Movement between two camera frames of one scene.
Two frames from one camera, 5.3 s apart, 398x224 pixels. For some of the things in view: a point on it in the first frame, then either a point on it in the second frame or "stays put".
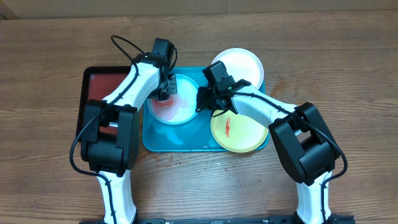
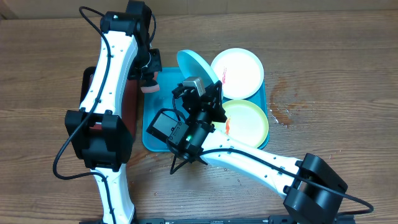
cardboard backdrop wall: [27, 9] stays put
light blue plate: [179, 107] -> [190, 65]
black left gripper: [171, 88] -> [149, 74]
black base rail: [332, 219] stays put
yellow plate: [237, 133] stays put
